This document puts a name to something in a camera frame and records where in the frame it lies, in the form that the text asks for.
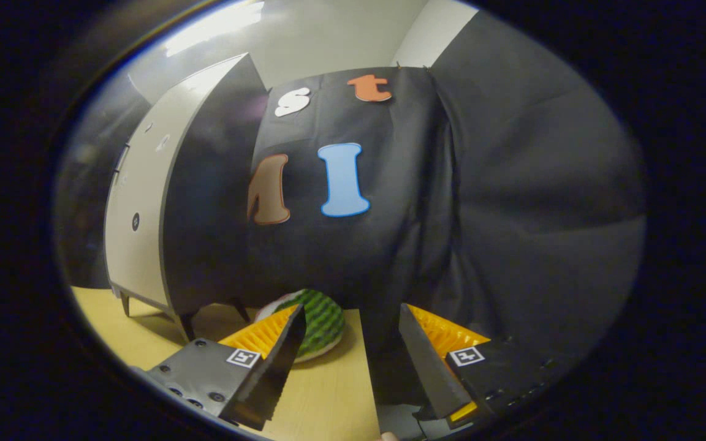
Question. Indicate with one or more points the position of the green striped watermelon toy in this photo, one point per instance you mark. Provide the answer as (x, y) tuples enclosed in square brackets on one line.
[(325, 318)]

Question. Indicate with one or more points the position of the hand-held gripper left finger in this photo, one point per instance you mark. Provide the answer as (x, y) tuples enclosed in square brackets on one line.
[(273, 373)]

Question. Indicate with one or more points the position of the grey shoe cabinet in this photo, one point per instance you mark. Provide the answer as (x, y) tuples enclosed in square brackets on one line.
[(212, 214)]

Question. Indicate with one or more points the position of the white shoe cabinet door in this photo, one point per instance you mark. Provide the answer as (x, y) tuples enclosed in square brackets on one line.
[(144, 214)]

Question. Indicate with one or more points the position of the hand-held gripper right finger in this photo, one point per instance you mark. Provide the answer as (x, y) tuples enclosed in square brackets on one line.
[(429, 373)]

